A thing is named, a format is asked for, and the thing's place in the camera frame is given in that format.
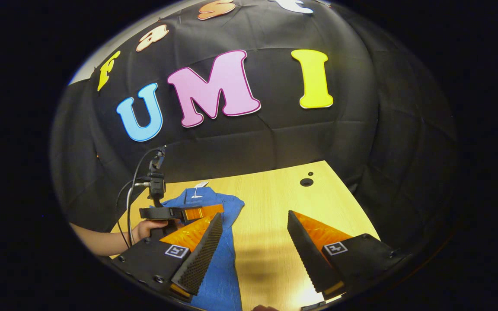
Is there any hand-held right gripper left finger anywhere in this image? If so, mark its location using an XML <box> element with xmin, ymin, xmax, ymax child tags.
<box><xmin>112</xmin><ymin>212</ymin><xmax>224</xmax><ymax>302</ymax></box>

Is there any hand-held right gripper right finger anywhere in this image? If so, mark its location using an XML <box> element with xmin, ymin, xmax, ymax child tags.
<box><xmin>287</xmin><ymin>210</ymin><xmax>406</xmax><ymax>301</ymax></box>

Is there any blue corduroy jacket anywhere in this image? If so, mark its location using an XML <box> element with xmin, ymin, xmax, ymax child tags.
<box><xmin>160</xmin><ymin>187</ymin><xmax>245</xmax><ymax>311</ymax></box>

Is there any black backdrop cloth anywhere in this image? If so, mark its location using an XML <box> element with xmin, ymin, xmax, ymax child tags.
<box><xmin>50</xmin><ymin>0</ymin><xmax>459</xmax><ymax>242</ymax></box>

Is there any black cable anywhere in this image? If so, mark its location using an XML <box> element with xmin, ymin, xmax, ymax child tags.
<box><xmin>127</xmin><ymin>147</ymin><xmax>163</xmax><ymax>225</ymax></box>

